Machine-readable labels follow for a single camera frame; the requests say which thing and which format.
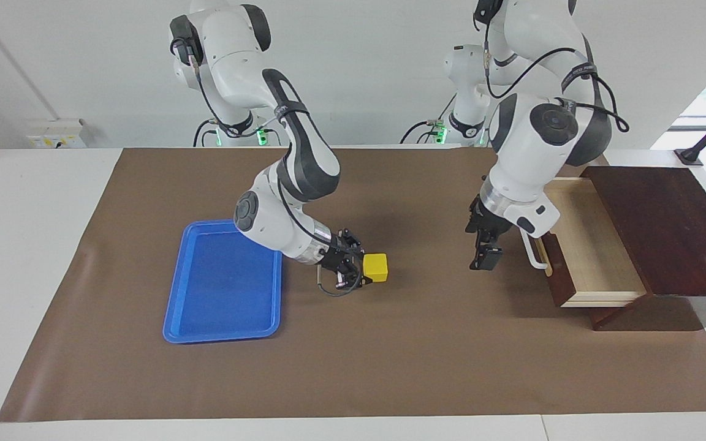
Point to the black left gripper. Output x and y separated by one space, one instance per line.
488 229

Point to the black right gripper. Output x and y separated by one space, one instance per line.
337 260

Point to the white wall socket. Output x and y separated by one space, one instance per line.
56 133

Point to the brown table mat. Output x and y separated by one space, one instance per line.
390 343

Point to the dark wooden drawer cabinet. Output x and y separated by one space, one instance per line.
684 226

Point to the blue plastic tray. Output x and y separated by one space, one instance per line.
224 282

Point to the yellow block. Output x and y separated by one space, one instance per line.
376 268

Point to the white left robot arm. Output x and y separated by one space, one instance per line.
524 153

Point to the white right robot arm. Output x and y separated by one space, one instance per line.
230 55

